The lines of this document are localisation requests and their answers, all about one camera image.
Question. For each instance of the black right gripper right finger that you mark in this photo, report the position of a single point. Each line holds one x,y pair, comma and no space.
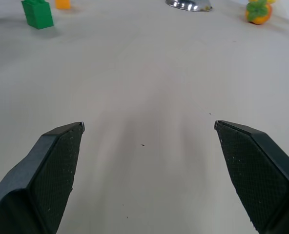
254,170

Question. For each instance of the green toy brick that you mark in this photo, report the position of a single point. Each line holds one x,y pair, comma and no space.
38,13

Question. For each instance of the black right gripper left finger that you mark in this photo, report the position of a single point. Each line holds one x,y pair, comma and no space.
44,175

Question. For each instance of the silver metal bowl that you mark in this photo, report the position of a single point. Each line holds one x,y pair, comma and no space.
189,4

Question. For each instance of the yellow toy building block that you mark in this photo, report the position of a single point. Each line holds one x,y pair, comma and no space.
63,3

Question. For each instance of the orange toy fruit green leaves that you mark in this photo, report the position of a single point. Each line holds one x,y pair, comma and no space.
258,12

